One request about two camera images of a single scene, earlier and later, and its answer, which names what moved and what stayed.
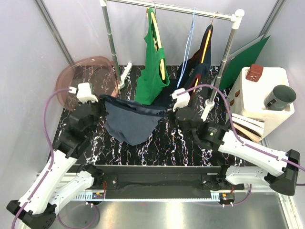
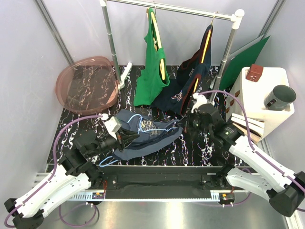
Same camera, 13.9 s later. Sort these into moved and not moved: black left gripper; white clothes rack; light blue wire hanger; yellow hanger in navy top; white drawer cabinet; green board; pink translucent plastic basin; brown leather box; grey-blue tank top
Moved: black left gripper; grey-blue tank top; light blue wire hanger
Not moved: yellow hanger in navy top; brown leather box; pink translucent plastic basin; green board; white clothes rack; white drawer cabinet
